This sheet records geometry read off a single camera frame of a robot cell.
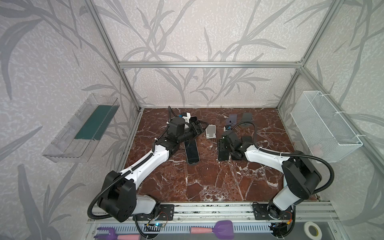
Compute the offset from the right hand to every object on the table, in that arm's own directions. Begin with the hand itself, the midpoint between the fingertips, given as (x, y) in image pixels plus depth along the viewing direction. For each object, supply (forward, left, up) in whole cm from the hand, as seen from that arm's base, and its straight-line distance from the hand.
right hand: (221, 137), depth 92 cm
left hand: (-3, +9, +18) cm, 20 cm away
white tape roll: (-46, -37, -8) cm, 59 cm away
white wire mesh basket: (-12, -41, +24) cm, 50 cm away
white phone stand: (+8, +7, -5) cm, 12 cm away
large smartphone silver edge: (-10, +18, 0) cm, 21 cm away
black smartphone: (-21, -3, +18) cm, 28 cm away
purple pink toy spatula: (-46, +2, -8) cm, 47 cm away
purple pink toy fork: (-49, +54, -7) cm, 73 cm away
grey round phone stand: (+18, -10, -6) cm, 21 cm away
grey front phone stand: (+22, -22, -7) cm, 32 cm away
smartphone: (-11, +1, +4) cm, 12 cm away
